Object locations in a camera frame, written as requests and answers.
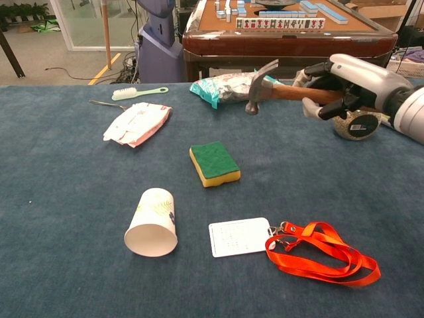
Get light green brush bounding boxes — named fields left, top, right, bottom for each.
left=111, top=86, right=170, bottom=101

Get black tripod stand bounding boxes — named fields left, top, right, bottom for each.
left=396, top=0, right=419, bottom=36

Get blue-backed mahjong tile row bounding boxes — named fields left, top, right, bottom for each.
left=259, top=10, right=307, bottom=19

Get face-up mahjong tile row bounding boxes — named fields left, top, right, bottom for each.
left=235, top=17, right=326, bottom=30

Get green potted plants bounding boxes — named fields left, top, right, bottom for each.
left=0, top=2, right=50, bottom=32

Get wooden pole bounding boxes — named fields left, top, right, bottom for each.
left=101, top=0, right=113, bottom=70

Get green yellow sponge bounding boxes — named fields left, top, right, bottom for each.
left=189, top=141, right=242, bottom=188

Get brown mahjong table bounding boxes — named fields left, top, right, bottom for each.
left=182, top=0, right=398, bottom=83

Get white paper cup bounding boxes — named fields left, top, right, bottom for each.
left=124, top=187, right=179, bottom=258

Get teal snack package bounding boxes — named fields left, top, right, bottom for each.
left=189, top=70, right=286, bottom=109

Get orange lanyard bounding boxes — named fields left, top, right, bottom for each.
left=265, top=221, right=382, bottom=288

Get white plastic basket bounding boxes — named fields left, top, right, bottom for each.
left=386, top=49, right=424, bottom=80

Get wooden handle claw hammer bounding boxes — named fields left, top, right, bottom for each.
left=244, top=59, right=345, bottom=116

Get thin metal knife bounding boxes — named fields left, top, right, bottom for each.
left=89, top=99, right=132, bottom=111

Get black table leg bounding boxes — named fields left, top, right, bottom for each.
left=0, top=28, right=27, bottom=80

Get white badge card holder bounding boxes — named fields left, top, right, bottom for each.
left=208, top=217, right=276, bottom=258

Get blue table cloth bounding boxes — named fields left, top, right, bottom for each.
left=0, top=78, right=424, bottom=318

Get black cable bundle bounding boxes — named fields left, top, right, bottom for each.
left=114, top=51, right=142, bottom=83

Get glass jar black lid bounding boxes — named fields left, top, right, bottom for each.
left=333, top=111, right=382, bottom=141

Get white wet wipes pack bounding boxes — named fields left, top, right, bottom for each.
left=103, top=102, right=173, bottom=148

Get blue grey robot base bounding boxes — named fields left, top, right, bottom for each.
left=134, top=0, right=185, bottom=83

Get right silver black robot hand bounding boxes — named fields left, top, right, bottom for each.
left=293, top=54, right=415, bottom=122

